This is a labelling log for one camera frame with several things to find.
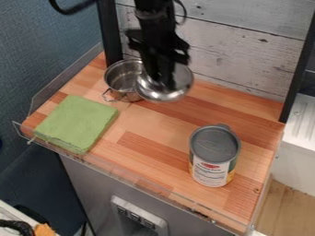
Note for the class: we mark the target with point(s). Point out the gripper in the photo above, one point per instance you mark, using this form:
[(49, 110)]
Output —
[(158, 46)]

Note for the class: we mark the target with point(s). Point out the silver pot lid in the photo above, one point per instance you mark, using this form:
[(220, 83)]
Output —
[(172, 87)]

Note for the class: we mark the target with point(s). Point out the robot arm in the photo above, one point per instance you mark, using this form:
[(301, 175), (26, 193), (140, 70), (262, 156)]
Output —
[(152, 9)]

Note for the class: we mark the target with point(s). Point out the silver pot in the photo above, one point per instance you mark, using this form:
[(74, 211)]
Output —
[(122, 78)]

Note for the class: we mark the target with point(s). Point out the green cloth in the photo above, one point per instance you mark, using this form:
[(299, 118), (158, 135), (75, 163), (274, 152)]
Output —
[(77, 122)]

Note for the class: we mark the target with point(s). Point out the can with white label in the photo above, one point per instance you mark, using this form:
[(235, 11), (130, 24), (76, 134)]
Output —
[(213, 156)]

